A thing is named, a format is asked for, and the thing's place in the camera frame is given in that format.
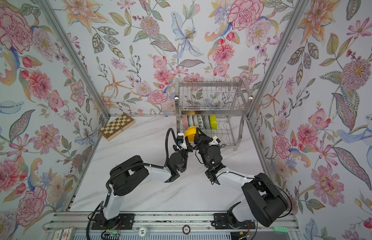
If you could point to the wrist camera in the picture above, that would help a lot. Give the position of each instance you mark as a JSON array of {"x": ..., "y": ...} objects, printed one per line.
[
  {"x": 181, "y": 141},
  {"x": 215, "y": 141}
]

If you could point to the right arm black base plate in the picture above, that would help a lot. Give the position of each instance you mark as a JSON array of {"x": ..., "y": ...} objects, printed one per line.
[{"x": 225, "y": 221}]

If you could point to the lime green plastic bowl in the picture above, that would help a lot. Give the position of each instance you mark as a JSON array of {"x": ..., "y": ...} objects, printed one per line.
[{"x": 213, "y": 122}]

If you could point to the wooden chess board box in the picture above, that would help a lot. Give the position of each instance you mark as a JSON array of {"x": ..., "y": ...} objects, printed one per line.
[{"x": 117, "y": 126}]

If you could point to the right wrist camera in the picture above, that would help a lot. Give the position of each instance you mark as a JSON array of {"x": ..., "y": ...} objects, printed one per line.
[{"x": 215, "y": 141}]

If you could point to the pale green ceramic bowl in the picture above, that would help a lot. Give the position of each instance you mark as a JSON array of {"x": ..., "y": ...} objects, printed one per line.
[{"x": 190, "y": 121}]

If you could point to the green leaf pattern bowl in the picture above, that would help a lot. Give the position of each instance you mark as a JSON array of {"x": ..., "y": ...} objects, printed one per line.
[{"x": 201, "y": 123}]

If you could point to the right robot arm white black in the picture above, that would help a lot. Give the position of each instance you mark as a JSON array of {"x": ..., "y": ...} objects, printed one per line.
[{"x": 264, "y": 201}]

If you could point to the aluminium front rail frame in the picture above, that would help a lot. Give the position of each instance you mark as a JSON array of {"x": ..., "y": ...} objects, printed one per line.
[{"x": 172, "y": 226}]

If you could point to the dark blue floral bowl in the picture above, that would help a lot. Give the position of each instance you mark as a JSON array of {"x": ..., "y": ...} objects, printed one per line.
[{"x": 206, "y": 122}]

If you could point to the two-tier steel dish rack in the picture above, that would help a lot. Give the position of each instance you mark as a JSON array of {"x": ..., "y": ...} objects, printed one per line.
[{"x": 230, "y": 101}]

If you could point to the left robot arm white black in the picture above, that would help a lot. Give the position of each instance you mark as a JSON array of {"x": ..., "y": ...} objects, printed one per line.
[{"x": 125, "y": 177}]

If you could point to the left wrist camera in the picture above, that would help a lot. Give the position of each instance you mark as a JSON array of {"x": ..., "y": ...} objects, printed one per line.
[{"x": 181, "y": 141}]

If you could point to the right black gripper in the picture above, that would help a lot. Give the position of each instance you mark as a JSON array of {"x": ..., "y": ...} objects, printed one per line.
[{"x": 201, "y": 142}]

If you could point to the orange yellow plastic bowl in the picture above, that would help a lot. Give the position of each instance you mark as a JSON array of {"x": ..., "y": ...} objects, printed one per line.
[{"x": 190, "y": 133}]

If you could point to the pink striped ceramic bowl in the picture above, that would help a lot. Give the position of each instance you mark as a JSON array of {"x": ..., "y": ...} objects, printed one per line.
[{"x": 195, "y": 121}]

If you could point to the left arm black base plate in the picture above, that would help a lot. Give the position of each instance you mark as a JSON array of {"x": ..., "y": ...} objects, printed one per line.
[{"x": 121, "y": 222}]

